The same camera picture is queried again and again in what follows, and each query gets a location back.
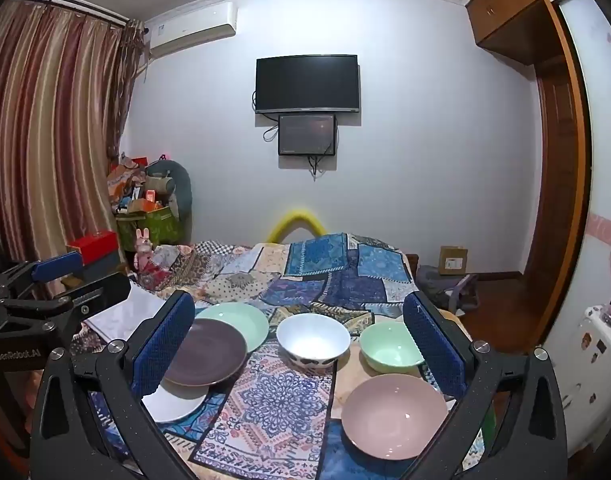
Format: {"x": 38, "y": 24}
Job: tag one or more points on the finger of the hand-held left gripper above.
{"x": 100, "y": 294}
{"x": 55, "y": 266}

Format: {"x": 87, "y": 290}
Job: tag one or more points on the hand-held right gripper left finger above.
{"x": 163, "y": 347}

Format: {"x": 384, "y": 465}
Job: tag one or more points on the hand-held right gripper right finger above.
{"x": 433, "y": 347}

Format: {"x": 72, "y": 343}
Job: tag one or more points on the light green bowl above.
{"x": 390, "y": 347}

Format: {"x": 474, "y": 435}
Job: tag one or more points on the dark purple plate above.
{"x": 210, "y": 355}

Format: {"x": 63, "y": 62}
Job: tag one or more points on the white plate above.
{"x": 175, "y": 405}

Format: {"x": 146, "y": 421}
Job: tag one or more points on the pink bowl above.
{"x": 393, "y": 415}

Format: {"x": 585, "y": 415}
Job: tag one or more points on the light green plate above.
{"x": 240, "y": 322}

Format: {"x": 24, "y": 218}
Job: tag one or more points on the white bowl with dark spots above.
{"x": 313, "y": 340}

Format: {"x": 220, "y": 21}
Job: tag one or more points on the dark blue box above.
{"x": 102, "y": 266}

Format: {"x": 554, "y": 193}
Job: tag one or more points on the white folded cloth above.
{"x": 135, "y": 310}

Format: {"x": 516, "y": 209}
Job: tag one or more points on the red box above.
{"x": 92, "y": 246}

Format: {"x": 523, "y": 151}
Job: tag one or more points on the pink bunny toy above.
{"x": 144, "y": 252}

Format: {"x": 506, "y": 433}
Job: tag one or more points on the grey bag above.
{"x": 433, "y": 285}

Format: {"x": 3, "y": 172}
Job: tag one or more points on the green bag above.
{"x": 153, "y": 227}

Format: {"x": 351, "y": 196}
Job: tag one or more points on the cardboard box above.
{"x": 453, "y": 260}

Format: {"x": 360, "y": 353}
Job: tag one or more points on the patchwork printed blanket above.
{"x": 275, "y": 410}

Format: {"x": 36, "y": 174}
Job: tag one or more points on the striped brown curtain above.
{"x": 45, "y": 135}

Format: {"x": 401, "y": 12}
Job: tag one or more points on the white cabinet with stickers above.
{"x": 585, "y": 360}

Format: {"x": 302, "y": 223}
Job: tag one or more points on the yellow foam tube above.
{"x": 296, "y": 219}

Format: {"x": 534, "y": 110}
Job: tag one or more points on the white air conditioner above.
{"x": 190, "y": 30}

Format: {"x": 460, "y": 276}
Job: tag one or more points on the wooden wardrobe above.
{"x": 515, "y": 5}

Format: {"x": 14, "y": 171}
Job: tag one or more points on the small black wall monitor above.
{"x": 307, "y": 135}

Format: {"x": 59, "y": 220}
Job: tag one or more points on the curtain rail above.
{"x": 75, "y": 7}

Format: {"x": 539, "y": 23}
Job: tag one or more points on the black wall television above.
{"x": 308, "y": 82}

